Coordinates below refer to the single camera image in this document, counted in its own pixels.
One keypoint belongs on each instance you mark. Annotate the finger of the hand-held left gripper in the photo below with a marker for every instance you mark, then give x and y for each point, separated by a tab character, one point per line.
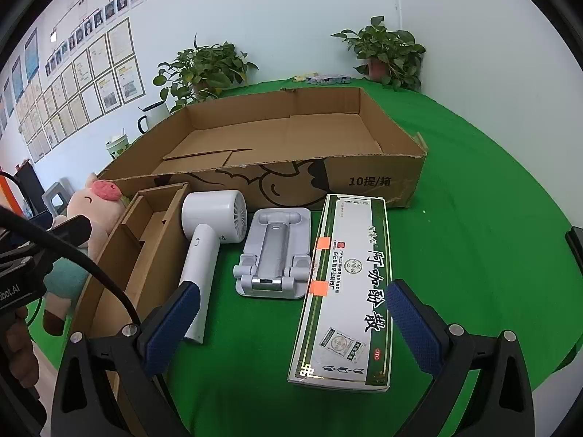
73	232

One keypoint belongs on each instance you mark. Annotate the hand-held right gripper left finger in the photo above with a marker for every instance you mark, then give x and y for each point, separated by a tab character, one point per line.
169	327

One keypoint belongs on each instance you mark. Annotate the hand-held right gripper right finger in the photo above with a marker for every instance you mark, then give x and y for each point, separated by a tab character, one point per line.
415	327

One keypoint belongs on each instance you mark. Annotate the pink pig plush toy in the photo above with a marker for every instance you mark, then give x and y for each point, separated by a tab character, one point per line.
86	200

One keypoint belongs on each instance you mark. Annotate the small cardboard divider tray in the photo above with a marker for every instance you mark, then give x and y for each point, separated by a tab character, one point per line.
155	246

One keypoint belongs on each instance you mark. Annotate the white hair dryer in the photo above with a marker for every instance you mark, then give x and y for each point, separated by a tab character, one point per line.
205	218

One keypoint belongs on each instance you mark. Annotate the large cardboard box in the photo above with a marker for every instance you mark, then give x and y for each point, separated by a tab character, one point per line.
273	145

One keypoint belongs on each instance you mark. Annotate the person's left hand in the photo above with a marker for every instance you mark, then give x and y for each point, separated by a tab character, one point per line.
18	355

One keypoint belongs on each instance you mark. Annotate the grey plastic stool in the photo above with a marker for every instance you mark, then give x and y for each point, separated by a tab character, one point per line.
57	198

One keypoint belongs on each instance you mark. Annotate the green and white medicine box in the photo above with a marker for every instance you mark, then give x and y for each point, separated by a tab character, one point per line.
346	291

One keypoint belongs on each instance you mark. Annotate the green and white cup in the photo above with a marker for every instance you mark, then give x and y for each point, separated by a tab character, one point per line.
116	145

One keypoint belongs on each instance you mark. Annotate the green tablecloth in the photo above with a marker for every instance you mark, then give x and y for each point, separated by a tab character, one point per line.
478	236

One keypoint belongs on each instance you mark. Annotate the grey folding phone stand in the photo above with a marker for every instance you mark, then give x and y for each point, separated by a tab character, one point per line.
273	246

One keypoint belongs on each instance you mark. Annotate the small black flat device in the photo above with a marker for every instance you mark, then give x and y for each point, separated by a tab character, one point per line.
575	250

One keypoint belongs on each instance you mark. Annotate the leafy potted plant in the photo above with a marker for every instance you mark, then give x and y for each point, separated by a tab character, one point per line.
205	68

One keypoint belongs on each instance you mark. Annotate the colourful patterned packet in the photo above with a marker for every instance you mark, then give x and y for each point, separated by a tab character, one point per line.
328	79

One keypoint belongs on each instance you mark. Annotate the potted plant in terracotta pot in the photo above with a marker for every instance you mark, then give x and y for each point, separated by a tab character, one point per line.
387	50

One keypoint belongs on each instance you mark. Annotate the framed wall certificates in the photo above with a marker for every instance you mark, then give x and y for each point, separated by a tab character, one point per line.
86	86

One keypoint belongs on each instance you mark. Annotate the row of wall photos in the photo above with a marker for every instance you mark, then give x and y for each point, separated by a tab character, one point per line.
123	0

